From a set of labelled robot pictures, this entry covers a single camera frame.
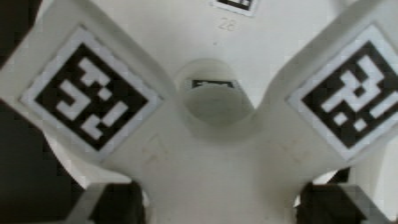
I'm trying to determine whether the white round table top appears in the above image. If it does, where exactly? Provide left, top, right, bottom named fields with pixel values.
left=92, top=0, right=398, bottom=195

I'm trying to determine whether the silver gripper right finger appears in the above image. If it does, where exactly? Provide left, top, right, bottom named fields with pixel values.
left=297, top=184, right=389, bottom=224

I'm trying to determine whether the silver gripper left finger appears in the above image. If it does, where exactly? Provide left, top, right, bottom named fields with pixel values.
left=64, top=182, right=145, bottom=224

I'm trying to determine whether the white cylindrical table leg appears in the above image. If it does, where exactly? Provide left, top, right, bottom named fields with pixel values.
left=176, top=58, right=254, bottom=127

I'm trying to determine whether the white cross-shaped table base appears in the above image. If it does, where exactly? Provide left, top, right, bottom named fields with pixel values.
left=0, top=0, right=389, bottom=224

